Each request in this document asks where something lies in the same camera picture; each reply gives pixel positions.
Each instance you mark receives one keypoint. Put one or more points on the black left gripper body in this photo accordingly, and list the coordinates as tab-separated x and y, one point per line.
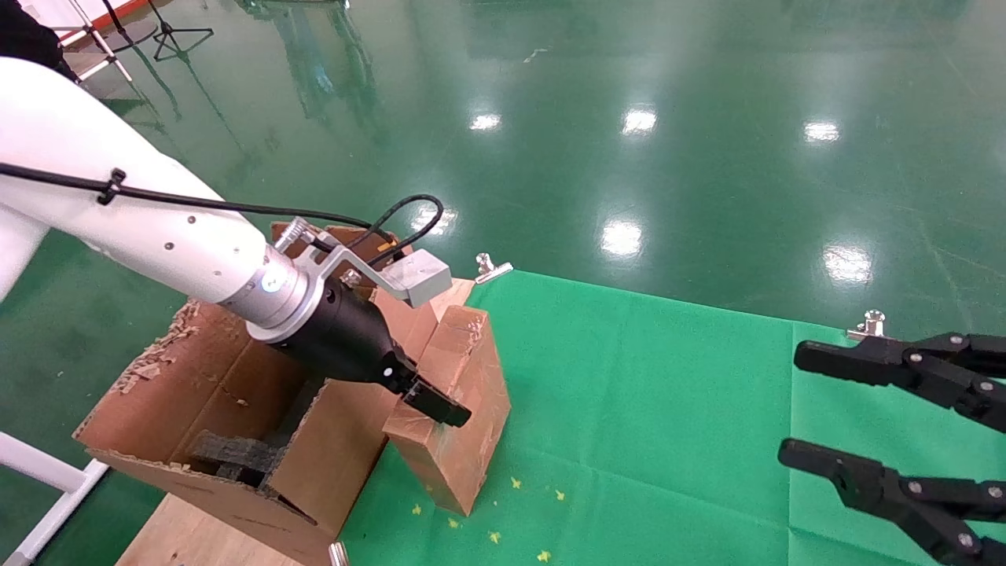
346	338

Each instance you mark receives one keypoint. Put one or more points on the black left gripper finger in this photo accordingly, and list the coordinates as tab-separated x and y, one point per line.
440	407

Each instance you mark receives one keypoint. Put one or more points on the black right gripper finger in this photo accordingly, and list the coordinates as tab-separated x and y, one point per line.
935	503
888	360

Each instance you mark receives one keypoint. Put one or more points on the small brown cardboard box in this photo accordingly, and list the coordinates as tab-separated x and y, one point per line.
464	464

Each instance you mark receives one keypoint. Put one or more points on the large open cardboard carton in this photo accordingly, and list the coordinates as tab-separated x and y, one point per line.
330	464

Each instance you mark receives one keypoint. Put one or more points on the black foam insert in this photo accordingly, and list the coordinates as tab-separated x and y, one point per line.
236	456

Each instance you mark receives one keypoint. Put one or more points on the green table cloth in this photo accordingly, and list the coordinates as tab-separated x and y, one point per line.
668	432

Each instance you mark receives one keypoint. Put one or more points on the black tripod stand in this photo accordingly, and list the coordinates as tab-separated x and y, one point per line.
169	31

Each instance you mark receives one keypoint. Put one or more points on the black pole stand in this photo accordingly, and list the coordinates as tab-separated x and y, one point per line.
130	31

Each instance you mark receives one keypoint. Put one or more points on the white desk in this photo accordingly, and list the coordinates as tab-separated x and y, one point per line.
102	47

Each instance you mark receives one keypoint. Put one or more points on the seated person in black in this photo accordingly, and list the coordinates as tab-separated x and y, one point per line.
23	31

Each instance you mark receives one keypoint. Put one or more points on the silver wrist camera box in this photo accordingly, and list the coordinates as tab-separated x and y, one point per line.
420	275

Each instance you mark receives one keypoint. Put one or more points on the white table leg frame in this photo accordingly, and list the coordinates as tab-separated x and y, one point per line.
47	468

